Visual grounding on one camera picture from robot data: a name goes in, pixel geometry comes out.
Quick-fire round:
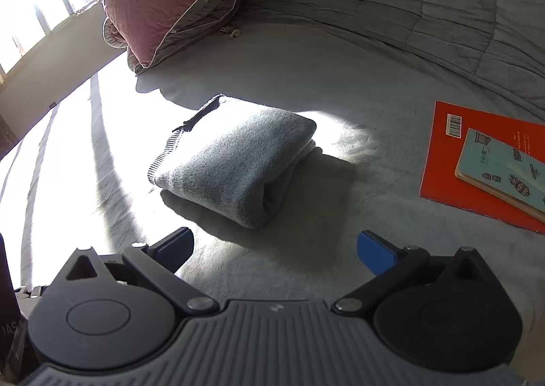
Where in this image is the red book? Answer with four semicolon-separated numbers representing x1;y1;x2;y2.
420;101;544;234

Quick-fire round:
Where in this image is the grey bed sheet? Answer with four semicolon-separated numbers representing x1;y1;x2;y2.
1;23;544;326

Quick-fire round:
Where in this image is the grey pillow behind maroon pillow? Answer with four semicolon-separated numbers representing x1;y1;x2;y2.
127;0;241;75

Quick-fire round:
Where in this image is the light blue illustrated book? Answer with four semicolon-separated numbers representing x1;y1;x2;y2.
454;129;545;222

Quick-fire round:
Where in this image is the grey knit sweater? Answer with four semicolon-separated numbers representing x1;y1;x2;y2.
148;95;317;229

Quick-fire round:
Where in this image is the folded white pink quilt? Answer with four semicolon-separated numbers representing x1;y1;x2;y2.
103;17;127;49

